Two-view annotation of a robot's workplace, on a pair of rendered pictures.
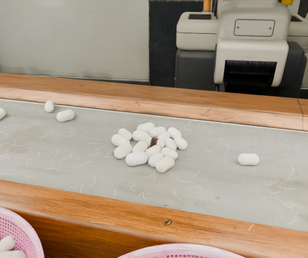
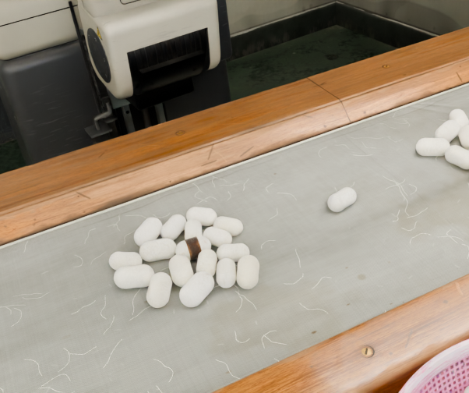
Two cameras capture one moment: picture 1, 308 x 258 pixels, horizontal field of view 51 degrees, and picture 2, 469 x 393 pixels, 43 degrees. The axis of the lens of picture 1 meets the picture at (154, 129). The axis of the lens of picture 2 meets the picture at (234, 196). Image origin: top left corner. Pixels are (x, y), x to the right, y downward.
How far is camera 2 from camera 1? 0.25 m
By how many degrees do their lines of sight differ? 30
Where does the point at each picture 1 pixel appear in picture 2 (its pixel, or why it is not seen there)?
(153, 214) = (337, 354)
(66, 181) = not seen: outside the picture
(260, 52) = (178, 20)
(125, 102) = (58, 204)
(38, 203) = not seen: outside the picture
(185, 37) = (6, 33)
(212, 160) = (295, 228)
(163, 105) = (132, 178)
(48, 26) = not seen: outside the picture
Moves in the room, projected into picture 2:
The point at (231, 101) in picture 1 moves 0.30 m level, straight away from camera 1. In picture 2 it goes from (229, 122) to (156, 51)
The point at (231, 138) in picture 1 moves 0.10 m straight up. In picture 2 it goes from (280, 180) to (273, 102)
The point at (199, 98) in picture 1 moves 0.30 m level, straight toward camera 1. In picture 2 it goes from (176, 137) to (324, 269)
